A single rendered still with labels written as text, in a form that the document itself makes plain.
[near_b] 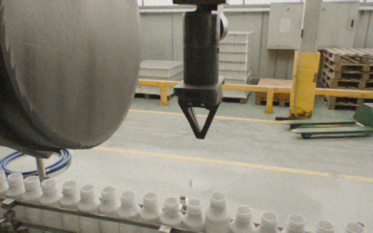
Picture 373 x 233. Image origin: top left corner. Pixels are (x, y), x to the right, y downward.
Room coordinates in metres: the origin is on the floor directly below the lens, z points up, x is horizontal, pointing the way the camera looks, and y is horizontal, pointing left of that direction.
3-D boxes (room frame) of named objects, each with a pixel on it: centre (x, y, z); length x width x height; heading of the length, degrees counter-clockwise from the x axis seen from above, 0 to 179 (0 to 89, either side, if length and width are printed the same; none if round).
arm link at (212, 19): (0.49, -0.02, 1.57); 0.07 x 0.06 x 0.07; 165
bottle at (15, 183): (0.78, 0.49, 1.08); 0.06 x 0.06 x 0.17
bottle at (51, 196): (0.74, 0.38, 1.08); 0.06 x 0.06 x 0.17
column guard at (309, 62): (4.90, -1.87, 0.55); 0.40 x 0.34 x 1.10; 75
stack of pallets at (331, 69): (5.88, -3.20, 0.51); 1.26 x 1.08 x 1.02; 165
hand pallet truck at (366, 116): (4.26, -2.15, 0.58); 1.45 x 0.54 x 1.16; 95
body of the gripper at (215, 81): (0.49, -0.02, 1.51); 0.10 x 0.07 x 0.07; 166
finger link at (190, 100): (0.50, -0.02, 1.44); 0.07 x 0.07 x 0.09; 76
